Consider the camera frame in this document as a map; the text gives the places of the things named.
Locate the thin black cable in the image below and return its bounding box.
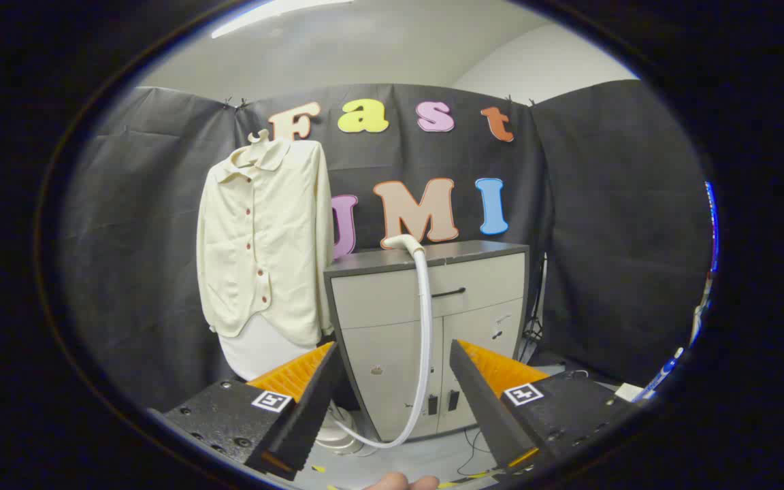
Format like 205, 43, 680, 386
457, 427, 496, 477

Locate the white garment stand board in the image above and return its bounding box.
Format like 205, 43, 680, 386
219, 312, 318, 382

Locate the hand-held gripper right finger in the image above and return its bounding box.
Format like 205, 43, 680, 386
448, 339, 641, 473

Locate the white garment steamer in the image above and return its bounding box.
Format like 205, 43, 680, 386
333, 234, 434, 450

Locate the white steamer base unit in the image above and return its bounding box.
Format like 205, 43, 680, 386
316, 402, 365, 455

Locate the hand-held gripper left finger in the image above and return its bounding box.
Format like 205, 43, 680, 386
161, 340, 345, 481

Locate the black backdrop cloth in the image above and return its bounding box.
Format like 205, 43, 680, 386
59, 80, 716, 412

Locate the cream button shirt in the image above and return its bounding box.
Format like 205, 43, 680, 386
196, 140, 336, 348

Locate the grey cabinet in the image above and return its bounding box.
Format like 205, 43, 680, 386
324, 240, 530, 442

